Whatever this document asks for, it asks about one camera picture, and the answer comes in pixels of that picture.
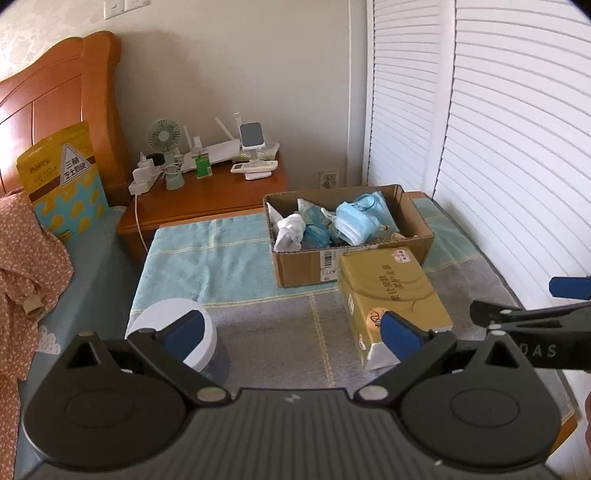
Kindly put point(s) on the light green cup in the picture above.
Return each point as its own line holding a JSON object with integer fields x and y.
{"x": 174, "y": 180}

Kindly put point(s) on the wooden bed headboard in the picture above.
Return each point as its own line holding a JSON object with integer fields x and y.
{"x": 55, "y": 92}

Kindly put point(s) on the light blue bed sheet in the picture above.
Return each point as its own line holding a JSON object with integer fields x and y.
{"x": 92, "y": 286}

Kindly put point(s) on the brown cardboard box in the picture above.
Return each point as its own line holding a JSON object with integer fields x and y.
{"x": 300, "y": 270}

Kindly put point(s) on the white remote control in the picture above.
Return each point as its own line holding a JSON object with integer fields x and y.
{"x": 254, "y": 166}

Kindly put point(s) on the white louvred closet door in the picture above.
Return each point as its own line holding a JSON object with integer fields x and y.
{"x": 406, "y": 92}
{"x": 521, "y": 161}

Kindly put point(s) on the teal towel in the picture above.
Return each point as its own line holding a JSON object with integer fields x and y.
{"x": 207, "y": 254}

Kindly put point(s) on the small white desk fan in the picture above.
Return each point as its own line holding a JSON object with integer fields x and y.
{"x": 164, "y": 134}

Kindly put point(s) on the white wall switch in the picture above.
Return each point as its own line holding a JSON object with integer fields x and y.
{"x": 127, "y": 8}

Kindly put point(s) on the grey checked towel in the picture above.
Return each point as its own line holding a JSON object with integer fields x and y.
{"x": 286, "y": 332}

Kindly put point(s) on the white power strip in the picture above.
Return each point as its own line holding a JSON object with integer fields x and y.
{"x": 143, "y": 182}

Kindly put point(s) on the wooden nightstand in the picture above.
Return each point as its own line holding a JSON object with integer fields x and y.
{"x": 207, "y": 194}

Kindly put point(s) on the plastic jar with white lid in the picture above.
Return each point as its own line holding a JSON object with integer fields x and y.
{"x": 152, "y": 318}

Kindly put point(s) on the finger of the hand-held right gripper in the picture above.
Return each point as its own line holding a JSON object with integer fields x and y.
{"x": 517, "y": 317}
{"x": 571, "y": 287}

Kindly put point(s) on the white cloth bundle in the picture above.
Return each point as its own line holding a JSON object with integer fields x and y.
{"x": 291, "y": 230}

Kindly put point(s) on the yellow snack bag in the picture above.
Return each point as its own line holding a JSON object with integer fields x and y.
{"x": 60, "y": 184}

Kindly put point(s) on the olive tissue pack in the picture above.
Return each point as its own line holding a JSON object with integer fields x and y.
{"x": 392, "y": 286}

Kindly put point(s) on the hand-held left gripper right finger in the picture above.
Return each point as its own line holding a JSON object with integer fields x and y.
{"x": 401, "y": 338}

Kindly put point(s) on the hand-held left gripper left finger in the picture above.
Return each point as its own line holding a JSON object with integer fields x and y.
{"x": 187, "y": 333}

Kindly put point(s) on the white router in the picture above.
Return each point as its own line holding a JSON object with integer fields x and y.
{"x": 217, "y": 152}

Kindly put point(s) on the white wall outlet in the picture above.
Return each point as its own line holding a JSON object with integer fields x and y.
{"x": 329, "y": 179}

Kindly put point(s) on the stack of blue masks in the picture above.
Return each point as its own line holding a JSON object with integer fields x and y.
{"x": 355, "y": 222}

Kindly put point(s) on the blue face mask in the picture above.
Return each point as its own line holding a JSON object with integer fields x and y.
{"x": 381, "y": 207}

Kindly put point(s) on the white stand with screen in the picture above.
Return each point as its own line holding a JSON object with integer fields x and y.
{"x": 251, "y": 134}

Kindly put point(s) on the small green bottle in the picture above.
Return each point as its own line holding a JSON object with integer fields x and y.
{"x": 204, "y": 166}

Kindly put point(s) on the pink floral cloth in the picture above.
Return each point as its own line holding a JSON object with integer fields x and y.
{"x": 27, "y": 258}

